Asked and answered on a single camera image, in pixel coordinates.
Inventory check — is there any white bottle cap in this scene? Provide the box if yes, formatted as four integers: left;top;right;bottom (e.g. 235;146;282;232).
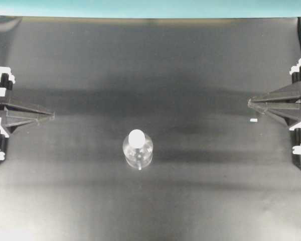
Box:
128;129;145;149

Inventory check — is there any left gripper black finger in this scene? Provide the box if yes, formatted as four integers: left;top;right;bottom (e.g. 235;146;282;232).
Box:
0;110;55;133
0;96;55;115

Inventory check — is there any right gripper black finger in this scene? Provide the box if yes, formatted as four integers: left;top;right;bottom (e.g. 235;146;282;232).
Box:
249;81;301;103
249;102;301;126

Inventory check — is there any clear plastic bottle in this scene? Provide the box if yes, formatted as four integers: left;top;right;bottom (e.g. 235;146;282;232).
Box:
122;132;154;170

